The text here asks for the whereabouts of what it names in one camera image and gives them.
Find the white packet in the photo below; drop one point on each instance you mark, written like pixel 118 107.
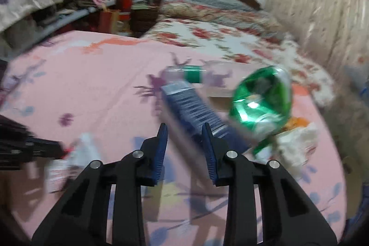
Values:
pixel 83 151

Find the blue striped carton box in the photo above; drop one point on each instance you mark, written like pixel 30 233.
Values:
pixel 196 110

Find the red paper bag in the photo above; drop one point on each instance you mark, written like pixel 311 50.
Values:
pixel 109 20

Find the grey cloth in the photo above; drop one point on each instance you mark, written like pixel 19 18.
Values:
pixel 356 81

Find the grey storage shelf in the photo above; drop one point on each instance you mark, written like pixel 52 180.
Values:
pixel 86 12

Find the beige patterned curtain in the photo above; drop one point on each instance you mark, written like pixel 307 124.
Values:
pixel 317 4

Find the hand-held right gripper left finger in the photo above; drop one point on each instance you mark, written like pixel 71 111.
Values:
pixel 160 156

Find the white crumpled tissue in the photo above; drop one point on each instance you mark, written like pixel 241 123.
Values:
pixel 299 148

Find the white red floral bedsheet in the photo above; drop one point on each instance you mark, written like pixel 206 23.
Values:
pixel 219 35

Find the floral quilt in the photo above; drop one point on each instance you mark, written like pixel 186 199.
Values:
pixel 219 14

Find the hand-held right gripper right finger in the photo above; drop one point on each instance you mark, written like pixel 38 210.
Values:
pixel 209 156

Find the orange fruit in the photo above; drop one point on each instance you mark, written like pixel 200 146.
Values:
pixel 298 122

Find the pink printed bedsheet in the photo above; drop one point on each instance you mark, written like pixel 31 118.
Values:
pixel 101 84

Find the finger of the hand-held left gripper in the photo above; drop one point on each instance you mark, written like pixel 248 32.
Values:
pixel 46 148

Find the clear plastic bottle green label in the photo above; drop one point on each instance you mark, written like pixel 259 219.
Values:
pixel 196 76

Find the green wrapper strip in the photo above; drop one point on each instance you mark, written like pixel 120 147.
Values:
pixel 263 146

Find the green drink can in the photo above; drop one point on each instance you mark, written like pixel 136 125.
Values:
pixel 259 102

